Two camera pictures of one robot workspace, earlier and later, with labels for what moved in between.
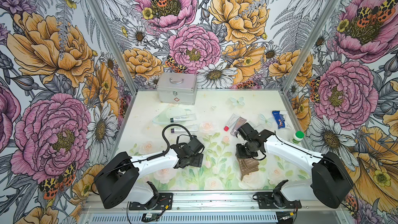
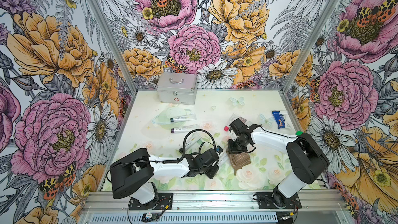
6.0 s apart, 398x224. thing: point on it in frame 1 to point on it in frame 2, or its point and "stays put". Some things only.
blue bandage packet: x=280 y=119 stays put
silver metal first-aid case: x=178 y=88 stays put
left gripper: x=197 y=161 to x=214 y=169
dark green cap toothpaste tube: x=187 y=117 stays put
